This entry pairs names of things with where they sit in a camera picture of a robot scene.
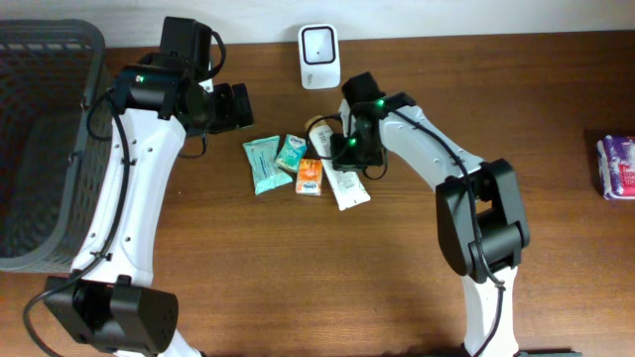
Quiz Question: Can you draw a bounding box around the white tube with tan cap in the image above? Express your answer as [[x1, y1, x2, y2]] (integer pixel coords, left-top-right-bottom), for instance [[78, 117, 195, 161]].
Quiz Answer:
[[306, 116, 371, 211]]

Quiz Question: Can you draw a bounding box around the orange Kleenex tissue pack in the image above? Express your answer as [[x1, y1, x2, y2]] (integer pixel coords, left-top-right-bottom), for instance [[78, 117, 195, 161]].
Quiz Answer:
[[296, 159, 322, 195]]

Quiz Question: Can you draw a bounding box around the teal Kleenex tissue pack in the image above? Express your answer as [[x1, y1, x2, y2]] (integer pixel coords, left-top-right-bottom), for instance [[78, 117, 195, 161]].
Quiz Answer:
[[275, 134, 307, 173]]

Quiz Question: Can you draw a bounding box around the mint toilet wipes pack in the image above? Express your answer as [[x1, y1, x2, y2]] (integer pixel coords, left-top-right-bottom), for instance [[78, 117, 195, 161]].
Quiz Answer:
[[243, 136, 293, 195]]

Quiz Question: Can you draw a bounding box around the red purple tissue pack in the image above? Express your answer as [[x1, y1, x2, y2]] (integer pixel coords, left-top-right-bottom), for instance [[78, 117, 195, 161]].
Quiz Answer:
[[596, 135, 634, 200]]

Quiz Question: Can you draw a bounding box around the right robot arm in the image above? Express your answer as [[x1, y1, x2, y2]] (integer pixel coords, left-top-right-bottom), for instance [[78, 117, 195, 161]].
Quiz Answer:
[[333, 92, 530, 356]]

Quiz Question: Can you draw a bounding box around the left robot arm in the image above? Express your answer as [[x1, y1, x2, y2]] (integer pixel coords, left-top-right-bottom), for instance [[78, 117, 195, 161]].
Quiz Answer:
[[41, 64, 254, 356]]

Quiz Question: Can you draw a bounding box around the white barcode scanner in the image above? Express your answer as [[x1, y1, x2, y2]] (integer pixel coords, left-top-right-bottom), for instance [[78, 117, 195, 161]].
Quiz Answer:
[[298, 24, 341, 90]]

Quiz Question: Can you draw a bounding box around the grey plastic mesh basket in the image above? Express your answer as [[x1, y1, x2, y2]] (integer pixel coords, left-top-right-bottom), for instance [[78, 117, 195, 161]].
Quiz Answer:
[[1, 20, 112, 273]]

